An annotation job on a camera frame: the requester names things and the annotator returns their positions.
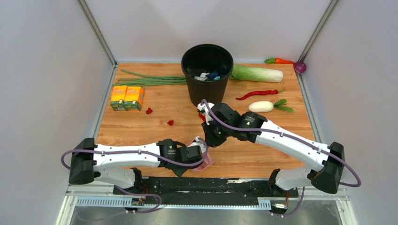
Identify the black trash bin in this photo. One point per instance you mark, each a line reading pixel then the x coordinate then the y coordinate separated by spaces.
pixel 207 68

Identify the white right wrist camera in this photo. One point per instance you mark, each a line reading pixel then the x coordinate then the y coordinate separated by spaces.
pixel 205 110

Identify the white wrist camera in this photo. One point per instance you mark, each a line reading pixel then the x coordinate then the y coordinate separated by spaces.
pixel 205 110
pixel 198 141

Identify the white toy radish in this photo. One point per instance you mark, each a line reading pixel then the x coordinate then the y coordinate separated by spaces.
pixel 267 106

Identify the purple toy onion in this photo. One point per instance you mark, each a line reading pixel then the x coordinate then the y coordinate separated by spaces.
pixel 300 67

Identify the toy napa cabbage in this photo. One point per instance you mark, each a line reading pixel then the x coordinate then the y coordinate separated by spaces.
pixel 256 74

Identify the pink plastic dustpan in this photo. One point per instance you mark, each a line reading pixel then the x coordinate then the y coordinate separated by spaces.
pixel 207 161

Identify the red toy chili pepper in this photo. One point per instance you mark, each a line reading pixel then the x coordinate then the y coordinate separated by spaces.
pixel 260 93

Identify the toy carrot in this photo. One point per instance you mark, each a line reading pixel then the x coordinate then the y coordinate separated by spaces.
pixel 278 61

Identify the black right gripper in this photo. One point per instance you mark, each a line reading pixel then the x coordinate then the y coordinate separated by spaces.
pixel 210 140

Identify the orange juice box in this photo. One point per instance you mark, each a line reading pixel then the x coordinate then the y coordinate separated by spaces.
pixel 134 98
pixel 117 97

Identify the green toy scallions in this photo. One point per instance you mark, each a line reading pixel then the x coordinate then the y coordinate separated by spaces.
pixel 150 80

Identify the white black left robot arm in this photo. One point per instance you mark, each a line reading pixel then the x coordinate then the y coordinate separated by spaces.
pixel 89 162

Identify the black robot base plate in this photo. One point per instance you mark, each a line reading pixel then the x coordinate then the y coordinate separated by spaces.
pixel 209 191

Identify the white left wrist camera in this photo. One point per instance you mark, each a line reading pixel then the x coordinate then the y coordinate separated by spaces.
pixel 198 141

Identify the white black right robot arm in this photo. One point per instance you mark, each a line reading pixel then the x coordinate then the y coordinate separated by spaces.
pixel 323 164

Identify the crumpled scraps inside bin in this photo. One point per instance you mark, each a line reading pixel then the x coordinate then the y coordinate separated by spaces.
pixel 212 76

